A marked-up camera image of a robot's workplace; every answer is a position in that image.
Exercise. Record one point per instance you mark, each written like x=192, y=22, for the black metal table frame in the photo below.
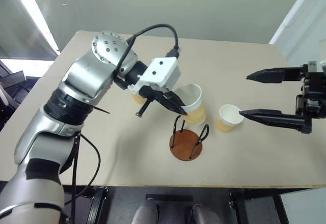
x=98, y=203

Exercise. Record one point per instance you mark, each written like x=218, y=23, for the dark clutter beside table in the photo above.
x=15, y=81

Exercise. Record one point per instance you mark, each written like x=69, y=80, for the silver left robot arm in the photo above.
x=84, y=73

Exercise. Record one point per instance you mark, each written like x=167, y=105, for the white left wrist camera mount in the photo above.
x=160, y=72

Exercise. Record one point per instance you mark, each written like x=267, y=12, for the dark grey rounded shape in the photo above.
x=203, y=215
x=145, y=212

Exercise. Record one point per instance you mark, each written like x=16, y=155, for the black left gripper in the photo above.
x=149, y=91

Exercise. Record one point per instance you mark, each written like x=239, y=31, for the white window frame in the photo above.
x=298, y=17

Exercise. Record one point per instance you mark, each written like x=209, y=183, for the yellow ribbed paper cup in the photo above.
x=228, y=118
x=194, y=107
x=138, y=98

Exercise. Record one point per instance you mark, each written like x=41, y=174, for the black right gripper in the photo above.
x=312, y=89

